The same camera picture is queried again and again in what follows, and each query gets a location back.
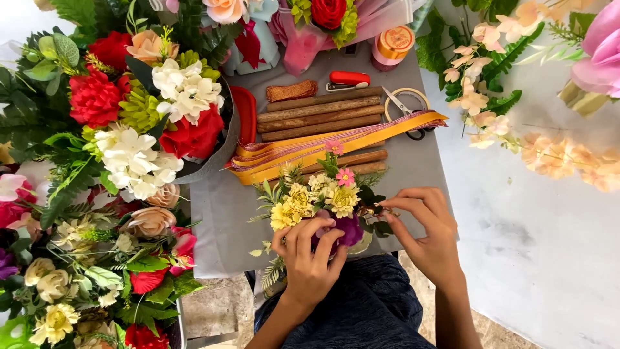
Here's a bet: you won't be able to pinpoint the person's right hand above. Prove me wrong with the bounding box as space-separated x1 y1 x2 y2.
380 187 466 292

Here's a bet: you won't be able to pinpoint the person's left hand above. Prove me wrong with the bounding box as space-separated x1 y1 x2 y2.
271 219 349 307

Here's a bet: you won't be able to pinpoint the small yellow purple flower bouquet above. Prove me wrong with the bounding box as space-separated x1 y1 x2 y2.
247 140 396 291

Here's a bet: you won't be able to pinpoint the person's dark blue trousers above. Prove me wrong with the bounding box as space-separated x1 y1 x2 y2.
253 253 438 349

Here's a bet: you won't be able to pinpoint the grey table cover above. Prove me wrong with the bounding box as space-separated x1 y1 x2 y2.
189 46 460 280

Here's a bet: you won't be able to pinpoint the bundle of yellow red ribbons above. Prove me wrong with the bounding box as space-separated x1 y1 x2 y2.
228 110 449 186

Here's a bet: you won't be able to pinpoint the clear tape roll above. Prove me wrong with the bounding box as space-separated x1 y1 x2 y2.
384 87 431 125

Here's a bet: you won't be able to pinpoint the grey felt bouquet wrap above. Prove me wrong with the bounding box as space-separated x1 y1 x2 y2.
173 77 241 185

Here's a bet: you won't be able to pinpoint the row of brown wooden sticks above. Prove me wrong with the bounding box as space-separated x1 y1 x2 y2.
256 86 389 184

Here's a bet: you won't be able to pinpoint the peach blossom branch with ferns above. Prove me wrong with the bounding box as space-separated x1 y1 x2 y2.
416 0 620 195

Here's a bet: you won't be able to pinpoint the red plastic tray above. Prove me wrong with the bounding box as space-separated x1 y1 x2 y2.
227 86 258 168

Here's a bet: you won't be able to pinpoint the orange glitter ribbon piece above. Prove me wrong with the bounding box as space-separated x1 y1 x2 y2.
265 79 319 104

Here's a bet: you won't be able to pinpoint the red stapler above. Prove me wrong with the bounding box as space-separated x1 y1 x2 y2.
325 71 372 93

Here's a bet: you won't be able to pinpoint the heap of artificial flower arrangements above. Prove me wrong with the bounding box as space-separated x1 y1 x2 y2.
0 0 245 349

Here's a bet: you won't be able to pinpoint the pink wrapped flower bouquet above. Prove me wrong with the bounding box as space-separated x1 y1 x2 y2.
268 0 429 77

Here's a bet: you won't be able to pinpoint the large pink artificial flower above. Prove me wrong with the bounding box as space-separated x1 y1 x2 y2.
557 0 620 118

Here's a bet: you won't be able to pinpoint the black handled scissors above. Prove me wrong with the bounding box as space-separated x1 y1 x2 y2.
381 86 437 142

